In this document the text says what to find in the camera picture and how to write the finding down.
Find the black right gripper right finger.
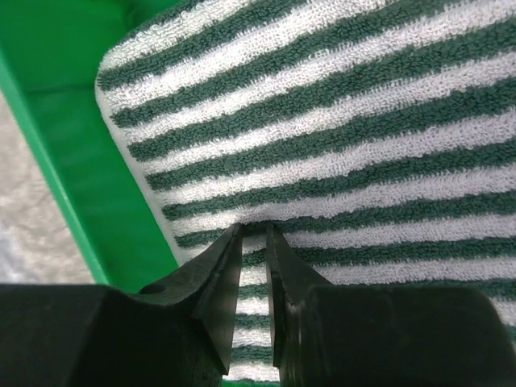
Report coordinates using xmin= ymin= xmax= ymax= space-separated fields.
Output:
xmin=266 ymin=225 xmax=512 ymax=386

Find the green white striped towel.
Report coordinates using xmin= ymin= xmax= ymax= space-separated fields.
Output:
xmin=96 ymin=1 xmax=515 ymax=384

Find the green plastic tray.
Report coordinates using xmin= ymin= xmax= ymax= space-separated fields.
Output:
xmin=1 ymin=1 xmax=176 ymax=292

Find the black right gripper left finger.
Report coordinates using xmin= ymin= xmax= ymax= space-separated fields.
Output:
xmin=1 ymin=224 xmax=242 ymax=386

